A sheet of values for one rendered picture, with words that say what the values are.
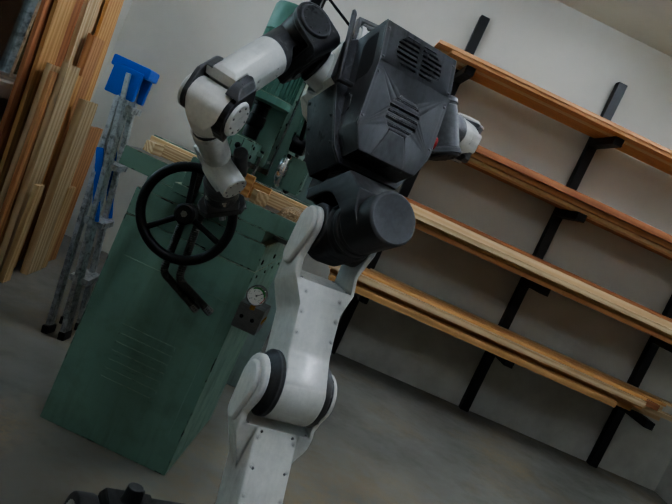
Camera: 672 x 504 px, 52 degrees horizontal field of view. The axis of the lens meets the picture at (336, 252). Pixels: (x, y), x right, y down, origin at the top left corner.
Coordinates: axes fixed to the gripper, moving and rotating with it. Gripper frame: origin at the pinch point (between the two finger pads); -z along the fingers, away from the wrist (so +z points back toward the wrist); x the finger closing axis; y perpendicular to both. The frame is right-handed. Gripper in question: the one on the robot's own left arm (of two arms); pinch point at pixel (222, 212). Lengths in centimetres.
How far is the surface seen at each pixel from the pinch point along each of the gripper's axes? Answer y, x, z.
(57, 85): 123, -56, -102
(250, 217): 8.0, 9.7, -22.2
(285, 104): 42, 26, -14
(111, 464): -51, -42, -59
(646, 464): -91, 283, -300
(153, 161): 30.0, -16.3, -20.5
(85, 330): -11, -44, -49
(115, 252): 8.6, -31.7, -35.8
